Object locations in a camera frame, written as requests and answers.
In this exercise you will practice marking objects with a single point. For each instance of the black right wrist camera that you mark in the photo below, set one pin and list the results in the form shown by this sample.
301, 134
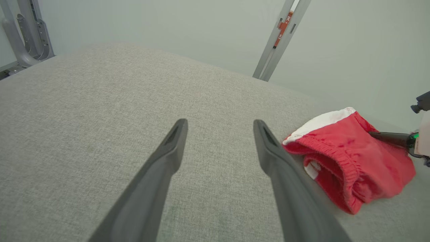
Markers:
424, 101

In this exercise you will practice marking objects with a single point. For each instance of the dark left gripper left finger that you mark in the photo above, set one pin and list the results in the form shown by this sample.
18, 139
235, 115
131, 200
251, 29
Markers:
158, 174

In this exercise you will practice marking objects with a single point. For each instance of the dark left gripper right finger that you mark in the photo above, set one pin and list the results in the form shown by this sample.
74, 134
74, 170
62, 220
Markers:
289, 188

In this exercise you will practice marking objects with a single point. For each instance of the grey partition post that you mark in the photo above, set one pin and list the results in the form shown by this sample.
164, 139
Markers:
275, 57

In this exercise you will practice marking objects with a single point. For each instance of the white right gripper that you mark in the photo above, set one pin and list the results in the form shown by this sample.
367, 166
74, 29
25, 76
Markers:
424, 137

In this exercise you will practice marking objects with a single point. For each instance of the orange printed label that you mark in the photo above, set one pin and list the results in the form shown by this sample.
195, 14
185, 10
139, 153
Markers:
284, 28

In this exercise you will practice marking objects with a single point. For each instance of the grey metal partition foot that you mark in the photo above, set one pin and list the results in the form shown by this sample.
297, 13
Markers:
30, 37

